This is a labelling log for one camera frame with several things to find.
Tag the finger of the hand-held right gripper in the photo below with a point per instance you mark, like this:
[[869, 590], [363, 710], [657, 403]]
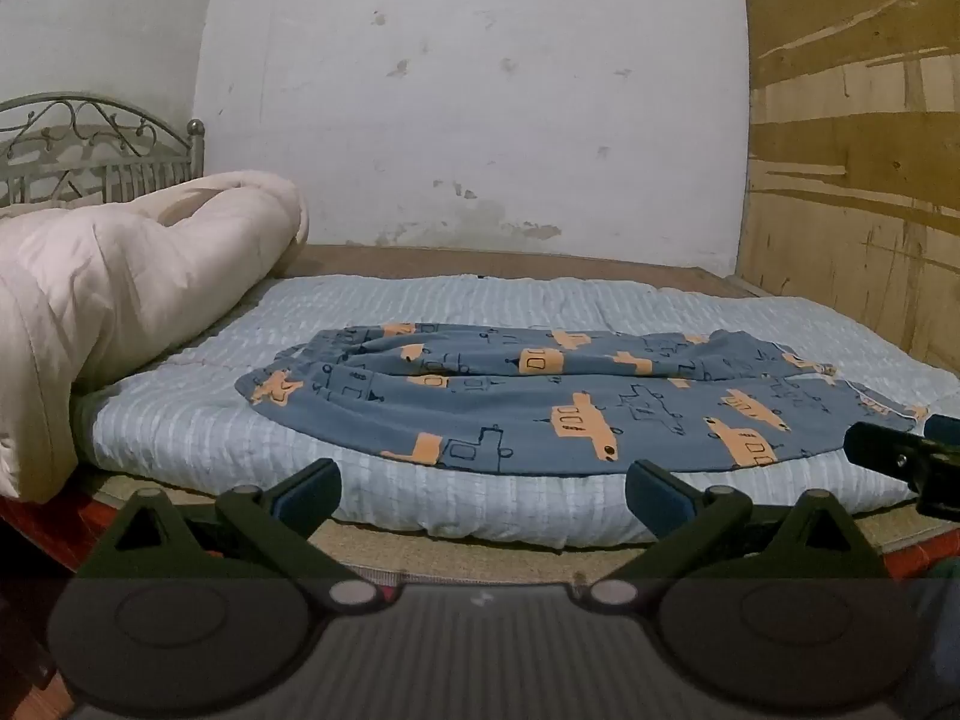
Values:
[[877, 446]]

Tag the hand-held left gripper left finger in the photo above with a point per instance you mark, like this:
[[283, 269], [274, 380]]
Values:
[[313, 491]]

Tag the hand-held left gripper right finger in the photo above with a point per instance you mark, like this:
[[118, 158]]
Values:
[[651, 496]]

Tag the blue pants with orange print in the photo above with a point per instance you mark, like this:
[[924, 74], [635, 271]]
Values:
[[525, 397]]

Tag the woven straw mat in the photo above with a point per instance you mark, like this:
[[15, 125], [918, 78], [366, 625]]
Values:
[[450, 556]]

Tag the light blue striped quilt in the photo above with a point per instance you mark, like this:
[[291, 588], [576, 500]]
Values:
[[225, 360]]

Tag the wooden bed board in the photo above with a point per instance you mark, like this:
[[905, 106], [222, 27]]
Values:
[[450, 261]]

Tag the plywood panel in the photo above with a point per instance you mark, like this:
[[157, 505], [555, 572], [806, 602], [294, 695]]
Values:
[[847, 165]]

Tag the cream rolled comforter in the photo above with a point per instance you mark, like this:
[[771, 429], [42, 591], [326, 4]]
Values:
[[112, 277]]

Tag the metal scrollwork headboard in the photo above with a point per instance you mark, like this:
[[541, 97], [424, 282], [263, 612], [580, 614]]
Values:
[[112, 139]]

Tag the red bed frame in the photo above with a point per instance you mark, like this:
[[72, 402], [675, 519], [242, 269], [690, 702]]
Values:
[[45, 534]]

